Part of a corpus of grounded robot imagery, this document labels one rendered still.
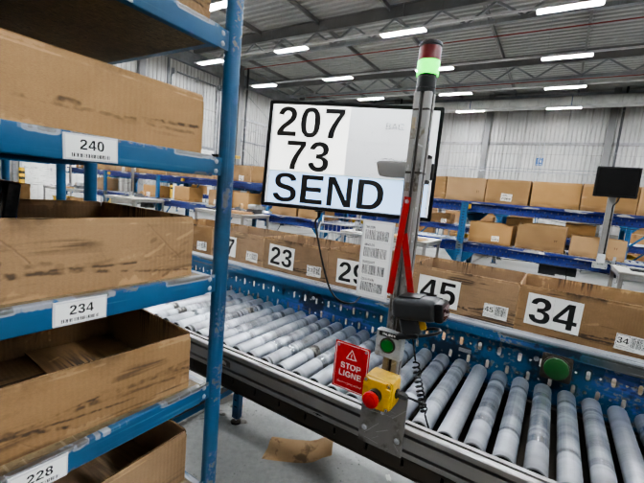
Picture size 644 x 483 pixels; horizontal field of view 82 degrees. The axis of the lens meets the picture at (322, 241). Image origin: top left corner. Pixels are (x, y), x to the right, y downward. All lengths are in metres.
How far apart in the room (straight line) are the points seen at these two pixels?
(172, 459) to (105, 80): 0.63
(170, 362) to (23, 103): 0.42
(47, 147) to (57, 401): 0.33
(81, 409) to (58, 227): 0.26
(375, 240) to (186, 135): 0.51
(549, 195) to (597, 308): 4.57
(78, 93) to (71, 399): 0.40
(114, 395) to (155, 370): 0.07
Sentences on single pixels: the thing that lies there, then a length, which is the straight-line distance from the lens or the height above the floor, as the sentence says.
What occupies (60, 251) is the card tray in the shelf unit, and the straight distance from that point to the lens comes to 0.57.
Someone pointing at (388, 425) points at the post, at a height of 0.74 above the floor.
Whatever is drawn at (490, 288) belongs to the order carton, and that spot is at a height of 1.01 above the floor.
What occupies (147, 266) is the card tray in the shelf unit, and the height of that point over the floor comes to 1.16.
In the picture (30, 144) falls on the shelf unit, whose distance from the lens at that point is 0.52.
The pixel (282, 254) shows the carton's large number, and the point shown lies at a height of 0.98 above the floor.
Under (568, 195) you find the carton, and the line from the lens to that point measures 5.99.
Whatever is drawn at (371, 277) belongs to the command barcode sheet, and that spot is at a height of 1.10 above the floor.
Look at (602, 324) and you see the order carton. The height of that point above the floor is 0.97.
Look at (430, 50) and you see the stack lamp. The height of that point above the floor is 1.64.
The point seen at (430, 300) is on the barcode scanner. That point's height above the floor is 1.09.
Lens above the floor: 1.30
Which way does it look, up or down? 7 degrees down
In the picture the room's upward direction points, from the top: 5 degrees clockwise
